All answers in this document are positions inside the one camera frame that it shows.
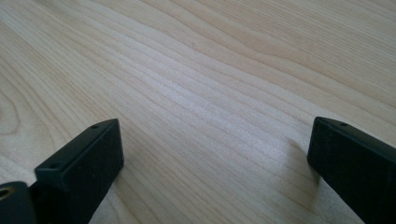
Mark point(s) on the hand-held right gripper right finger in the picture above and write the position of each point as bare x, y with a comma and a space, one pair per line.
351, 161

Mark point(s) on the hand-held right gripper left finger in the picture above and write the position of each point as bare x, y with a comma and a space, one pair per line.
81, 168

